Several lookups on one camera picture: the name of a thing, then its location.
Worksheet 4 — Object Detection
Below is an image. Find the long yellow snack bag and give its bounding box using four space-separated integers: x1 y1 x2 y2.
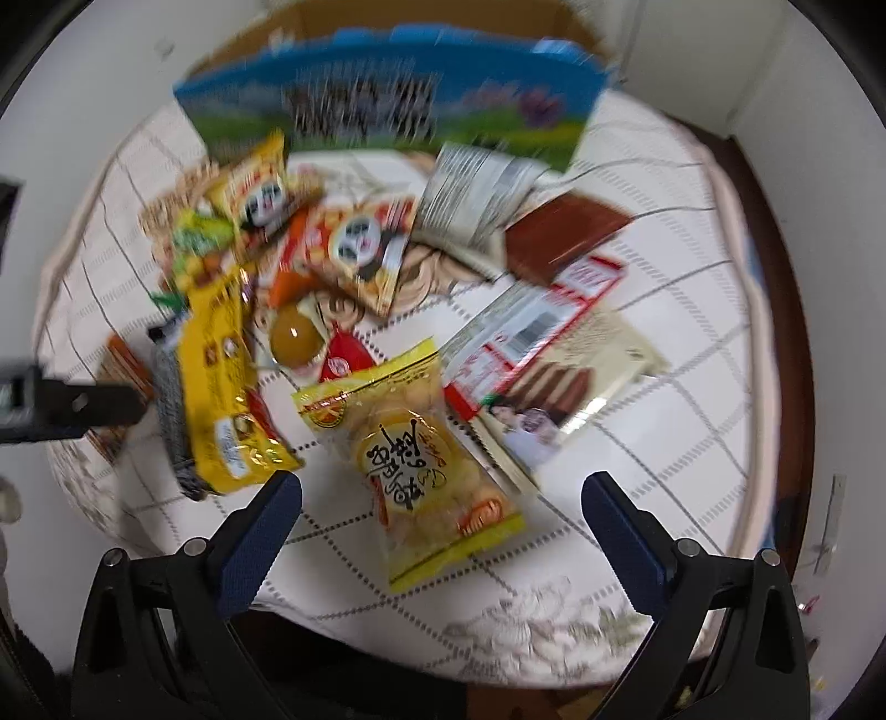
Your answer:
177 269 302 495

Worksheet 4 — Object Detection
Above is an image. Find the black grey snack bag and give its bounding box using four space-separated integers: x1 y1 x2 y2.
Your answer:
147 312 210 501

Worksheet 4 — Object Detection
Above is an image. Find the beige chocolate wafer packet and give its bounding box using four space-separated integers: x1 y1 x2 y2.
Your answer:
470 307 670 492

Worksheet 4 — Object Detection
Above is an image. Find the yellow rice cracker packet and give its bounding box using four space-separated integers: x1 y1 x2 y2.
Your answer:
293 337 526 594

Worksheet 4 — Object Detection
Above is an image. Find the green candy bag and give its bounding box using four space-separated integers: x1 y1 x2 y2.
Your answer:
150 208 237 312

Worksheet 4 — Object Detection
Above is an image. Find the orange jelly cup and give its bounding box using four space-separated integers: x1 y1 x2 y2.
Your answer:
269 305 324 369

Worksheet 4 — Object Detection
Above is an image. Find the small red triangular packet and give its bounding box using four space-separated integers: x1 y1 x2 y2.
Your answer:
318 327 375 383

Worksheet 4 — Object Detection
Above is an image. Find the red white barcode packet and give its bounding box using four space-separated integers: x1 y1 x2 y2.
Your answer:
440 254 626 421

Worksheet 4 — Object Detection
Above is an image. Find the yellow panda snack bag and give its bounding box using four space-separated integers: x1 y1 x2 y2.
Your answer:
204 131 324 261

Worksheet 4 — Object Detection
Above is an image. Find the orange panda sunflower seed bag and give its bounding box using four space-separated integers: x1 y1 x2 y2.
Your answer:
299 195 418 318

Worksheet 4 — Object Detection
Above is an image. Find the brown snack packet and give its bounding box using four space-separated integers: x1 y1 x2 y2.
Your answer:
504 192 632 286

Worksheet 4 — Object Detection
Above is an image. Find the white grey snack packet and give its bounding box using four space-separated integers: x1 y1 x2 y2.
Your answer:
411 142 548 280

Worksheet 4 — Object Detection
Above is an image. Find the white floral quilted blanket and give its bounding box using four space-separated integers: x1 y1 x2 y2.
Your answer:
33 90 779 688

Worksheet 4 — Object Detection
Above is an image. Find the blue printed cardboard box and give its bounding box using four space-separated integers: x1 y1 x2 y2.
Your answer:
174 2 614 169

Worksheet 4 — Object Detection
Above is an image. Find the white wall socket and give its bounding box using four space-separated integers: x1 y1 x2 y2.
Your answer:
814 474 847 576

